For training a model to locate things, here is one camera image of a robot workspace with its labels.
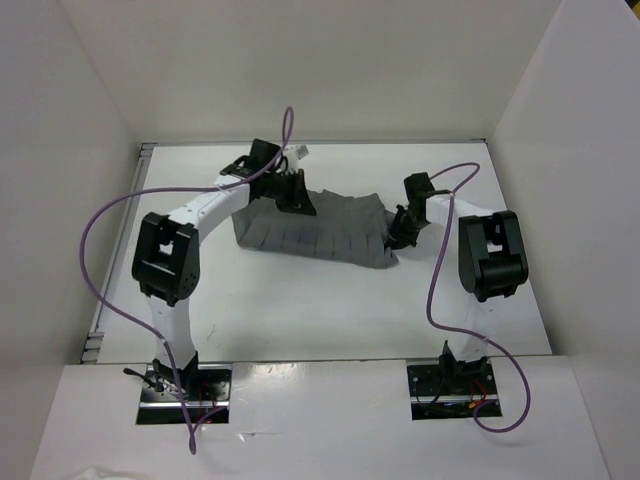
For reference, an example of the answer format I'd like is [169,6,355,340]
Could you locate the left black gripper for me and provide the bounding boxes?
[263,168,315,216]

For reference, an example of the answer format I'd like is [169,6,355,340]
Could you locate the grey pleated skirt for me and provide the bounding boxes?
[232,190,399,270]

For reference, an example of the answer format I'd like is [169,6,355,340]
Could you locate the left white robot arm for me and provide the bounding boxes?
[132,153,316,400]

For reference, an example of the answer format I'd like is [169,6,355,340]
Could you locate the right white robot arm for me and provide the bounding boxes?
[386,190,529,383]

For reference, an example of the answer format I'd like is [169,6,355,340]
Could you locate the white crumpled plastic bag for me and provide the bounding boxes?
[70,466,147,480]

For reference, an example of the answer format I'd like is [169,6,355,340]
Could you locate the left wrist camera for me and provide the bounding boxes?
[244,139,309,174]

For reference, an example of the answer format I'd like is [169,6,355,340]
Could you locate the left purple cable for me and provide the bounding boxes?
[79,106,296,456]

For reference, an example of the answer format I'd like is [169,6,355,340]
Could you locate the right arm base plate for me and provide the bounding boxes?
[406,362,502,421]

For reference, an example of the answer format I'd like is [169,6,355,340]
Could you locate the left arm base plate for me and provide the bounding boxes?
[124,363,232,426]

